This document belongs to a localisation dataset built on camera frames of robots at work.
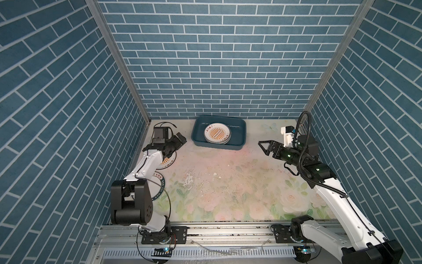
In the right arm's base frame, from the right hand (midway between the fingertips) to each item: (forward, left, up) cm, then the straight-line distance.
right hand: (262, 143), depth 73 cm
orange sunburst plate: (+25, +23, -23) cm, 41 cm away
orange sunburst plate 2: (+3, +52, -27) cm, 59 cm away
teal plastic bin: (+34, +11, -23) cm, 42 cm away
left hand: (+7, +42, -12) cm, 44 cm away
